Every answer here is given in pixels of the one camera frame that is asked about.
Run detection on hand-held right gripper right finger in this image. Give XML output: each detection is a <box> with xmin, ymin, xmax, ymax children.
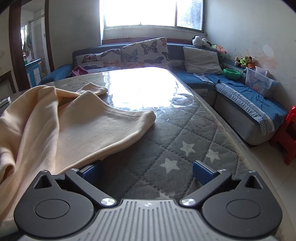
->
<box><xmin>179</xmin><ymin>160</ymin><xmax>262</xmax><ymax>207</ymax></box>

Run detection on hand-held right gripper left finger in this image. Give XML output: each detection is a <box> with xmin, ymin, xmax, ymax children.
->
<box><xmin>33</xmin><ymin>161</ymin><xmax>116</xmax><ymax>207</ymax></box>

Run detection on cream garment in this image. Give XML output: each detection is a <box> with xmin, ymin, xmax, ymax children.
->
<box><xmin>0</xmin><ymin>82</ymin><xmax>156</xmax><ymax>233</ymax></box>

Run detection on blue sofa cover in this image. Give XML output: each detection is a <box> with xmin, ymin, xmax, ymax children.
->
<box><xmin>193</xmin><ymin>73</ymin><xmax>288</xmax><ymax>137</ymax></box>

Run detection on blue corner sofa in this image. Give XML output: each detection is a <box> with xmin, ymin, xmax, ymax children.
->
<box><xmin>38</xmin><ymin>37</ymin><xmax>289</xmax><ymax>145</ymax></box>

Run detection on red plastic stool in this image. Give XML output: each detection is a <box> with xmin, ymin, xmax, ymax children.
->
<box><xmin>269</xmin><ymin>105</ymin><xmax>296</xmax><ymax>165</ymax></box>

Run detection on pink cloth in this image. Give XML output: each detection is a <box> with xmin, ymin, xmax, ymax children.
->
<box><xmin>72</xmin><ymin>65</ymin><xmax>90</xmax><ymax>77</ymax></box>

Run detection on green bowl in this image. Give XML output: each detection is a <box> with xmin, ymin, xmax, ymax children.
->
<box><xmin>223</xmin><ymin>68</ymin><xmax>241</xmax><ymax>80</ymax></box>

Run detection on clear plastic storage box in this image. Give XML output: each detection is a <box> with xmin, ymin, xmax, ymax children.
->
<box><xmin>245</xmin><ymin>67</ymin><xmax>279</xmax><ymax>98</ymax></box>

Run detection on grey pillow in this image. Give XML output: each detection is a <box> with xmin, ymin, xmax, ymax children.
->
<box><xmin>183</xmin><ymin>46</ymin><xmax>223</xmax><ymax>75</ymax></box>

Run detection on long butterfly print cushion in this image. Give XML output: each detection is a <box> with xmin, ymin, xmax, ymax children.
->
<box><xmin>75</xmin><ymin>48</ymin><xmax>123</xmax><ymax>68</ymax></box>

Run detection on blue cabinet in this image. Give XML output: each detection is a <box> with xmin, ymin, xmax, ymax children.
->
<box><xmin>25</xmin><ymin>59</ymin><xmax>42</xmax><ymax>88</ymax></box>

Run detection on brown plush toys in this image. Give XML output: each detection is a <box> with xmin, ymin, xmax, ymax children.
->
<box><xmin>234</xmin><ymin>56</ymin><xmax>256</xmax><ymax>69</ymax></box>

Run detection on colourful soft toy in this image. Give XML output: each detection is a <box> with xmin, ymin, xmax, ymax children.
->
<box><xmin>211</xmin><ymin>44</ymin><xmax>226</xmax><ymax>55</ymax></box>

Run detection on panda plush toy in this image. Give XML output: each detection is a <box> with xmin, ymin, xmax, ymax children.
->
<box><xmin>192</xmin><ymin>35</ymin><xmax>212</xmax><ymax>49</ymax></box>

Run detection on square butterfly print cushion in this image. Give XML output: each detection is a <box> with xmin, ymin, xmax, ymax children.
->
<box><xmin>121</xmin><ymin>37</ymin><xmax>171</xmax><ymax>70</ymax></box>

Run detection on window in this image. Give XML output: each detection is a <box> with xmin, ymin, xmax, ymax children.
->
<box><xmin>99</xmin><ymin>0</ymin><xmax>206</xmax><ymax>32</ymax></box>

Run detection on dark wooden door frame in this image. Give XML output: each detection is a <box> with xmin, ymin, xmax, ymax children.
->
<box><xmin>9</xmin><ymin>0</ymin><xmax>55</xmax><ymax>93</ymax></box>

